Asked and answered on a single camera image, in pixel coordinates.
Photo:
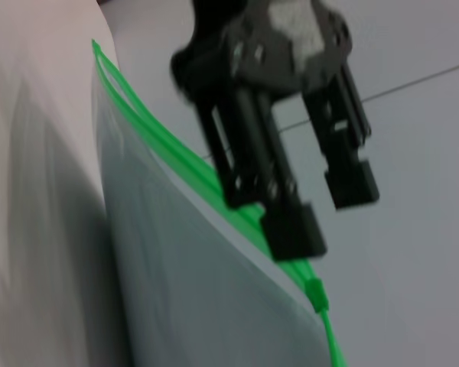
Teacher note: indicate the clear green-zip document bag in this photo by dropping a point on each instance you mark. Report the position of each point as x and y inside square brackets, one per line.
[183, 267]

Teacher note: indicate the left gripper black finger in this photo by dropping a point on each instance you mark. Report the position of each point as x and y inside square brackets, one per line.
[348, 176]
[275, 199]

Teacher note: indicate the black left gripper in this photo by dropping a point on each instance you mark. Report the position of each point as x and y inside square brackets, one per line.
[252, 42]

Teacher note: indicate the green zip slider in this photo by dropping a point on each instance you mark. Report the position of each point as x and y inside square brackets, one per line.
[317, 294]

